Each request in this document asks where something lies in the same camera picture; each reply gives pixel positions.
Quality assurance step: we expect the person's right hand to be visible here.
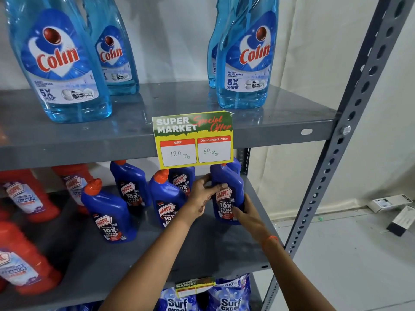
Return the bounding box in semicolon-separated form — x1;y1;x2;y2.
232;193;272;243

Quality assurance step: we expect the person's left hand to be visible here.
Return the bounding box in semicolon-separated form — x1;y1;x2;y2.
183;173;228;221

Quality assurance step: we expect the blue toilet cleaner bottle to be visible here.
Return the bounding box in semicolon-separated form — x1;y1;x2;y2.
210;162;245;226

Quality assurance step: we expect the person's left forearm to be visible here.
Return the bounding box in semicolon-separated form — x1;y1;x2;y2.
99;211;205;311

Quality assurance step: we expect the person's right forearm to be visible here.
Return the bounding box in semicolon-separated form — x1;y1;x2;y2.
261;235;336;311

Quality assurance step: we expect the blue detergent packet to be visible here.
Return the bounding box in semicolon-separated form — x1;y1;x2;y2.
60;301;104;311
207;273;252;311
158;286;200;311

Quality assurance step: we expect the small yellow green price card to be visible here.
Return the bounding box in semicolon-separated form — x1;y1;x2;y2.
175;277;217;298

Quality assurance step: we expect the grey metal shelf rack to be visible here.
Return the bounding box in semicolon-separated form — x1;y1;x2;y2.
0;0;415;311

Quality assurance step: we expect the cluster of blue cleaner bottles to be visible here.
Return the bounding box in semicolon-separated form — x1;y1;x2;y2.
80;157;242;243

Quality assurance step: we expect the large blue glass cleaner bottle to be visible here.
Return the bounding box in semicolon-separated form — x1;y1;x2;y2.
215;0;280;110
3;0;113;124
207;0;234;89
81;0;140;96

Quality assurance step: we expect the red floor cleaner bottle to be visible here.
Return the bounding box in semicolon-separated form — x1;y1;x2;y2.
51;164;98;215
0;221;63;296
0;169;61;223

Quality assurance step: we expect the white cardboard box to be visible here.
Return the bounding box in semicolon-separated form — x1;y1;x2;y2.
367;194;414;213

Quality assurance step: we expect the black and white box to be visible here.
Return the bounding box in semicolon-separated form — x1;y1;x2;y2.
386;205;415;237

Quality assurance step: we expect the white fabric backdrop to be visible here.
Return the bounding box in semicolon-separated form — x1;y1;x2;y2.
0;0;415;221

